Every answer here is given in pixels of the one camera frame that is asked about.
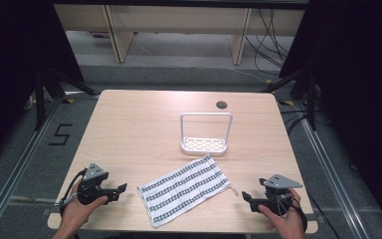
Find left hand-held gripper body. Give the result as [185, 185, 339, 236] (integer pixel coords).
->
[77, 162, 120, 206]

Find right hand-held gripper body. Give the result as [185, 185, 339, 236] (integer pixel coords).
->
[250, 173, 303, 217]

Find white green striped dishcloth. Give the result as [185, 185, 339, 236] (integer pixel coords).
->
[136, 153, 240, 229]

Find white plastic rack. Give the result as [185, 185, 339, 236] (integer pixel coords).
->
[179, 112, 234, 157]

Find person's right hand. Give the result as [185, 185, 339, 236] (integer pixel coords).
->
[258, 187, 306, 239]

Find person's left hand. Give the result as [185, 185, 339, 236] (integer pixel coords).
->
[59, 180, 109, 234]

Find black metal stand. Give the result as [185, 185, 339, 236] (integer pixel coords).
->
[32, 66, 101, 131]
[262, 66, 318, 132]

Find black curtain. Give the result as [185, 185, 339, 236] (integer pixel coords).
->
[0, 0, 86, 168]
[278, 0, 382, 230]

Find light wooden desk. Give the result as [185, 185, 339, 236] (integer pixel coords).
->
[53, 3, 306, 66]

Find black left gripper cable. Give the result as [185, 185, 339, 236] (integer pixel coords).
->
[58, 168, 88, 217]

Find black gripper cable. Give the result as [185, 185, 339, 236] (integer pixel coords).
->
[290, 193, 342, 239]
[58, 168, 88, 217]

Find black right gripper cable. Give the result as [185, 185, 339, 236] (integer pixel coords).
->
[290, 193, 342, 239]

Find aluminium floor rail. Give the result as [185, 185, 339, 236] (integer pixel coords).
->
[0, 97, 65, 239]
[296, 99, 373, 239]

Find black floor cables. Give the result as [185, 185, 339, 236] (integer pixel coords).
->
[280, 109, 331, 135]

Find white floor cable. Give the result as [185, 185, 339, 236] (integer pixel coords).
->
[227, 66, 271, 84]

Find bundle of black cables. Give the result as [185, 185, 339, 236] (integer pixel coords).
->
[244, 8, 294, 76]

